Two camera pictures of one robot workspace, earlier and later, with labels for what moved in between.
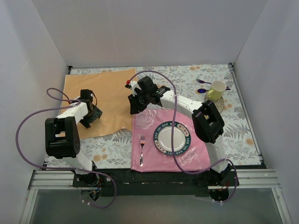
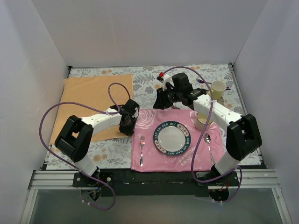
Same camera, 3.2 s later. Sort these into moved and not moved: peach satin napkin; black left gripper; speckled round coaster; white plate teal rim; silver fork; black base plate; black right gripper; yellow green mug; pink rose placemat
Moved: peach satin napkin; black right gripper; black left gripper
Not moved: pink rose placemat; yellow green mug; black base plate; silver fork; white plate teal rim; speckled round coaster
